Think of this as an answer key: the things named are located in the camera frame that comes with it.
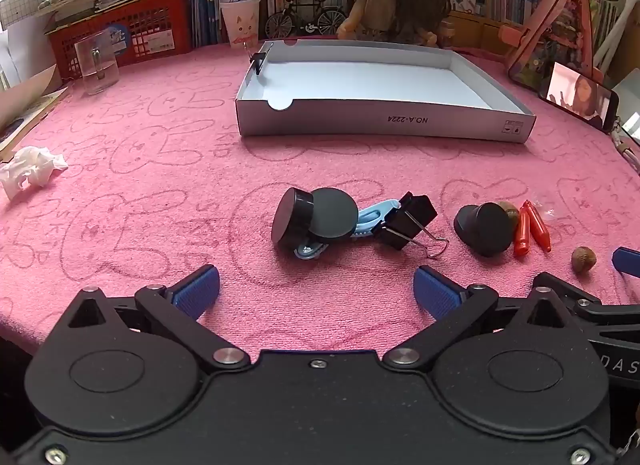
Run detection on white plastic pipe rack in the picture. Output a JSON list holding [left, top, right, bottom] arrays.
[[592, 0, 640, 81]]

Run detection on miniature black bicycle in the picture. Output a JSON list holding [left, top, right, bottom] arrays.
[[265, 0, 347, 39]]

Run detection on small black binder clip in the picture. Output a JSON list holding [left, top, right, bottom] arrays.
[[249, 42, 273, 76]]

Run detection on large black binder clip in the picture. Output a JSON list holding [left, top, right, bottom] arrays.
[[372, 192, 449, 260]]

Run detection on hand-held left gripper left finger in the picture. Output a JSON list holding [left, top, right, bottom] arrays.
[[60, 265, 251, 373]]

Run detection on black round cap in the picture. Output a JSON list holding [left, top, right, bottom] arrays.
[[454, 202, 517, 257], [271, 188, 315, 247], [307, 188, 360, 244]]

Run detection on orange plastic piece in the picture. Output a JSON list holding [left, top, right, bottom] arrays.
[[513, 205, 531, 257], [522, 200, 552, 252]]

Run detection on pink toy case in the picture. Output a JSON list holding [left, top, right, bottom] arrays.
[[499, 0, 606, 91]]

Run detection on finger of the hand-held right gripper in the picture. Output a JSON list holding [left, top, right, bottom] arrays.
[[532, 272, 640, 341], [612, 246, 640, 276]]

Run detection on clear glass mug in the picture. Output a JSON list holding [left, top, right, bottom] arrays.
[[74, 29, 120, 96]]

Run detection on brown walnut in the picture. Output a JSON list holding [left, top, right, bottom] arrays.
[[496, 201, 521, 226], [571, 246, 597, 273]]

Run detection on white cable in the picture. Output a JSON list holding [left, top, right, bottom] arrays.
[[610, 122, 640, 171]]

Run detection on white grid board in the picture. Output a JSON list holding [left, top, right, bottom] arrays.
[[0, 0, 68, 31]]

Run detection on black smartphone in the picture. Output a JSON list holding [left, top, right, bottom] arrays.
[[539, 61, 620, 133]]

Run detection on grey cardboard box tray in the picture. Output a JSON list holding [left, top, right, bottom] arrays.
[[236, 39, 537, 144]]

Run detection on pink rabbit print cloth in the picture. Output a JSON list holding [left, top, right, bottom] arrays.
[[0, 38, 640, 361]]

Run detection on white paper cup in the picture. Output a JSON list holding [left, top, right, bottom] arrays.
[[219, 0, 262, 49]]

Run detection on wooden drawer box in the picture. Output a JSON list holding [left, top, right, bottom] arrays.
[[442, 10, 526, 53]]

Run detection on open paper notebook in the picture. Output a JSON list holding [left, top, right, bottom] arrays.
[[0, 62, 71, 153]]

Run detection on crumpled white tissue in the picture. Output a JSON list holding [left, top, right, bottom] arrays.
[[0, 146, 69, 202]]

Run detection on large red plastic basket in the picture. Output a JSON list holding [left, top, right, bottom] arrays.
[[45, 0, 193, 81]]

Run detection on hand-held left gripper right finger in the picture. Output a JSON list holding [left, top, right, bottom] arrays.
[[382, 265, 576, 373]]

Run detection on grey plastic folder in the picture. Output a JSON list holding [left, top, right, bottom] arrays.
[[612, 65, 640, 138]]

